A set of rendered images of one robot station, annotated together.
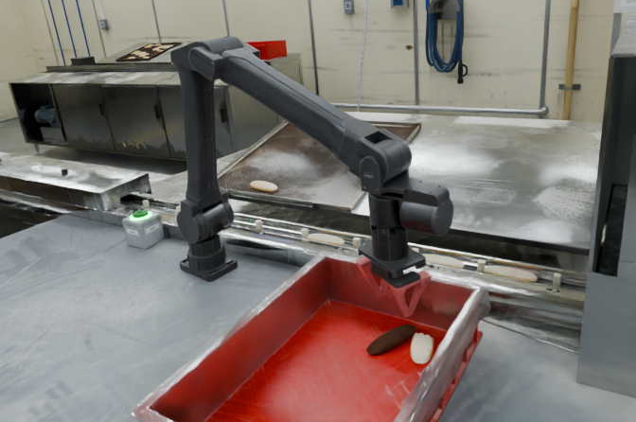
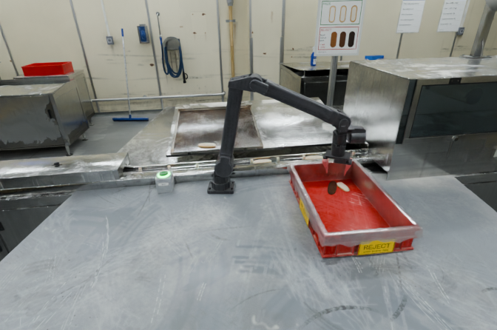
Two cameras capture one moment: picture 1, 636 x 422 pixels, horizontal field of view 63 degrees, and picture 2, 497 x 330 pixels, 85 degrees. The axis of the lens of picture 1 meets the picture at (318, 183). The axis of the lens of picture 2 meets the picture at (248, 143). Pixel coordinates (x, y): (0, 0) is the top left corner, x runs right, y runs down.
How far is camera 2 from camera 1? 88 cm
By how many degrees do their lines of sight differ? 37
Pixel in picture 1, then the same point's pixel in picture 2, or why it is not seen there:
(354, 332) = (316, 190)
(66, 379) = (236, 254)
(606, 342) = (396, 165)
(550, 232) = not seen: hidden behind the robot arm
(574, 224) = not seen: hidden behind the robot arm
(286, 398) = (328, 217)
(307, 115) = (312, 106)
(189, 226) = (225, 169)
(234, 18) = (15, 45)
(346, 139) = (333, 113)
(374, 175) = (345, 125)
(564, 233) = not seen: hidden behind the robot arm
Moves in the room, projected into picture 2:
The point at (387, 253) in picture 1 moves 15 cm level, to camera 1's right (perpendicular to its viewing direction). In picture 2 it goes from (342, 154) to (361, 143)
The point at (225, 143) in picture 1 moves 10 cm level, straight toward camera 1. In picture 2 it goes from (54, 132) to (57, 134)
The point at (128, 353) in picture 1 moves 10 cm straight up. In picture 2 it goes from (245, 232) to (245, 211)
